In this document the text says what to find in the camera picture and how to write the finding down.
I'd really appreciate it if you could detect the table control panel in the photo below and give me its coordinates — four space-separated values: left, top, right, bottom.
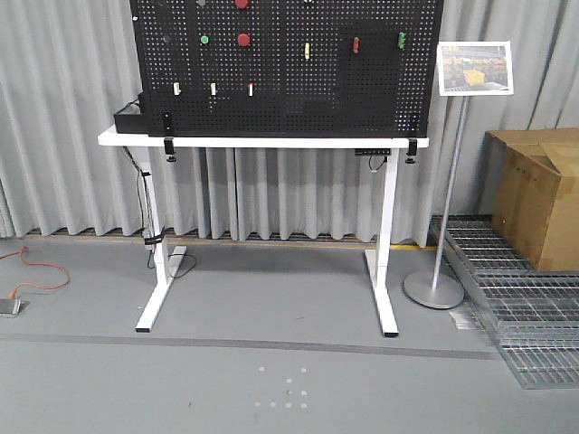
355 148 392 157

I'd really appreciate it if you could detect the black table clamp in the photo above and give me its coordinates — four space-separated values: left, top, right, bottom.
164 137 176 163
405 138 418 165

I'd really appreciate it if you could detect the black perforated pegboard panel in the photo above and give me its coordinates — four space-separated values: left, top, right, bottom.
130 0 444 138

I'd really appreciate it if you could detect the silver sign stand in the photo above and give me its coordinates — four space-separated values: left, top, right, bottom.
403 96 470 310

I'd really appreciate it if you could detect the lower red push button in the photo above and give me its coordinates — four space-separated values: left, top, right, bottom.
238 33 251 47

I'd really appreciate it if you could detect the grey floor socket box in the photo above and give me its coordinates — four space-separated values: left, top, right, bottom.
0 298 29 318

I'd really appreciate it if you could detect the grey curtain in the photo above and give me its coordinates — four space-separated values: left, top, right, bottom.
1 1 578 241

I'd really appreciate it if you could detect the left black table clamp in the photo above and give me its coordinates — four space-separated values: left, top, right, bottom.
164 137 176 163

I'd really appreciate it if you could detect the white height-adjustable table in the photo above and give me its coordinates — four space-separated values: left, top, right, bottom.
98 126 429 337

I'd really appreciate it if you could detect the red toggle switch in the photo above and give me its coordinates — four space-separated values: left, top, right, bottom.
352 36 361 54

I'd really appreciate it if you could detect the orange extension cable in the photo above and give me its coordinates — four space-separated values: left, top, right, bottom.
0 246 71 300

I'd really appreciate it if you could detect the right black table clamp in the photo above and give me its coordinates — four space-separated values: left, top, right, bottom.
405 138 418 165

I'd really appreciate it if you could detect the metal floor grating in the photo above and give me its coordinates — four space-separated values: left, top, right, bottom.
444 215 578 390

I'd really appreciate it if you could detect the black box on table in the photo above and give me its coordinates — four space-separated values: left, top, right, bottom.
113 92 148 134

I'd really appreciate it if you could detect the green toggle switch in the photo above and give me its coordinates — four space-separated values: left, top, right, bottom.
397 32 406 50

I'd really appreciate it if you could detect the brown cardboard box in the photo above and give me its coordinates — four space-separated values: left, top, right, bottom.
488 127 578 271

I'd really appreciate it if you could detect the black table cable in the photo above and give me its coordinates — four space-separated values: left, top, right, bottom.
120 146 198 279

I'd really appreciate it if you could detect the photo sign board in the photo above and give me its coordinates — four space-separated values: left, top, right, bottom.
437 41 515 97

